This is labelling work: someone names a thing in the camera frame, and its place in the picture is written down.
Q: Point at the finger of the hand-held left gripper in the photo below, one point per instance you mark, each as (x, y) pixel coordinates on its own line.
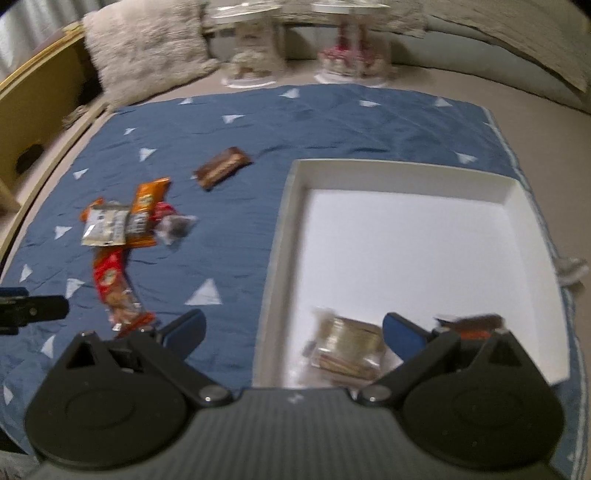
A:
(37, 308)
(13, 291)

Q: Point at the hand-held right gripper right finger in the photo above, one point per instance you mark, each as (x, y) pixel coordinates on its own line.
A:
(402, 338)

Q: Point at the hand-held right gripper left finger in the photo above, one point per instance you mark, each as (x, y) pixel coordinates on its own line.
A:
(184, 328)

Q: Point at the clear biscuit packet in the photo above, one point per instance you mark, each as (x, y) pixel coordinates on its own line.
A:
(346, 344)

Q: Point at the dark brown snack bar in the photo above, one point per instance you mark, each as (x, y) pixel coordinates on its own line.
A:
(475, 323)

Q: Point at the long red snack packet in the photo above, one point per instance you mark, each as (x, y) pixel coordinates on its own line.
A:
(115, 286)

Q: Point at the white shallow cardboard box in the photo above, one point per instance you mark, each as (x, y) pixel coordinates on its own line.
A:
(406, 240)

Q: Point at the dark grey candy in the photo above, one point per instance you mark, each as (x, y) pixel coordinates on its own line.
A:
(178, 227)

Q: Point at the silver snack packet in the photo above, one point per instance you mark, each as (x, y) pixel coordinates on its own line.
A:
(104, 226)

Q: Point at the brown chocolate bar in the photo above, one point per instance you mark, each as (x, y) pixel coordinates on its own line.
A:
(224, 168)

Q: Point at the crumpled white plastic bag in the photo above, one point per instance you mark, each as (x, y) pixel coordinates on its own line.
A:
(573, 271)

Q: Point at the blue quilted triangle-print blanket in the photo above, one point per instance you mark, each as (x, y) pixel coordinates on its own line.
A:
(231, 134)

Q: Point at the grey curtain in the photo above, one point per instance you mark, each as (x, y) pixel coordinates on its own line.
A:
(27, 27)

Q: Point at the fluffy beige pillow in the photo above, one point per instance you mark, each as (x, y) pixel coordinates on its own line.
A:
(138, 50)

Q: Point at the white doll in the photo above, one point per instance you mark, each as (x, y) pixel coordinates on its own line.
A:
(251, 60)

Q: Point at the red dressed doll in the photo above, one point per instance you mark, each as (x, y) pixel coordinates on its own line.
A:
(351, 57)

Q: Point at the clear display case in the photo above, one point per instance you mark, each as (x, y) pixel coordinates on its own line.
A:
(251, 41)
(353, 41)

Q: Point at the grey duvet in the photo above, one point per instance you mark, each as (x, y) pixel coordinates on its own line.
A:
(461, 48)

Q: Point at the beige textured throw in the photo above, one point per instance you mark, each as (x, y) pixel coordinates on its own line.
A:
(406, 18)
(531, 27)

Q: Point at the yellow wooden bed frame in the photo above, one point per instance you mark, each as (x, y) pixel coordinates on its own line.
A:
(41, 92)

